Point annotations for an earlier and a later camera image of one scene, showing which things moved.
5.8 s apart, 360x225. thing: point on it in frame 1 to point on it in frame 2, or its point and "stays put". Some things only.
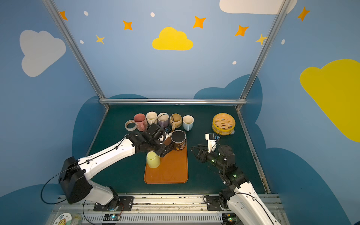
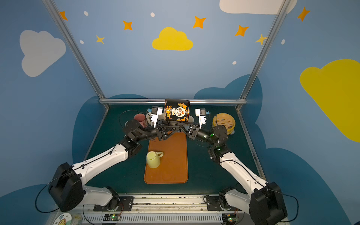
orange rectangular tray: [173, 168] stays put
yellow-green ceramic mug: [153, 159] stays put
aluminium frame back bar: [172, 100] stays put
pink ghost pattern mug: [140, 121] stays put
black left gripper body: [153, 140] to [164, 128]
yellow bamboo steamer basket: [223, 123] stays put
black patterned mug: [178, 139] to [176, 109]
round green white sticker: [63, 219] stays put
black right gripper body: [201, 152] to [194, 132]
